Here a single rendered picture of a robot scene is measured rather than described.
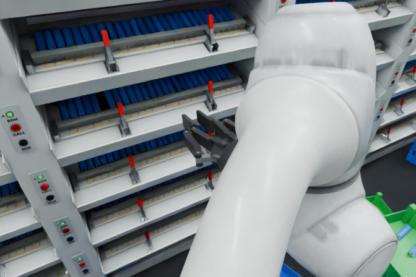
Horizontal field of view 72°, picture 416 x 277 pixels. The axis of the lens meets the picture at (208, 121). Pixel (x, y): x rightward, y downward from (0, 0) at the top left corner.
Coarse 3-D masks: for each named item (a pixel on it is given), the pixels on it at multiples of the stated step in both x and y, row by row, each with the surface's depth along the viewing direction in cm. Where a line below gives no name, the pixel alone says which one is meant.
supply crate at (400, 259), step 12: (384, 216) 90; (396, 216) 93; (408, 216) 92; (396, 228) 93; (408, 240) 89; (396, 252) 86; (408, 252) 86; (396, 264) 83; (408, 264) 83; (396, 276) 77; (408, 276) 80
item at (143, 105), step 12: (216, 84) 92; (228, 84) 93; (168, 96) 86; (180, 96) 87; (192, 96) 90; (132, 108) 81; (144, 108) 83; (72, 120) 76; (84, 120) 76; (96, 120) 78; (72, 132) 75
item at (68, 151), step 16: (240, 64) 97; (224, 96) 93; (240, 96) 94; (48, 112) 78; (144, 112) 84; (176, 112) 86; (192, 112) 87; (208, 112) 88; (224, 112) 91; (48, 128) 73; (80, 128) 77; (112, 128) 79; (144, 128) 81; (160, 128) 82; (176, 128) 85; (64, 144) 74; (80, 144) 75; (96, 144) 76; (112, 144) 77; (128, 144) 81; (64, 160) 73; (80, 160) 77
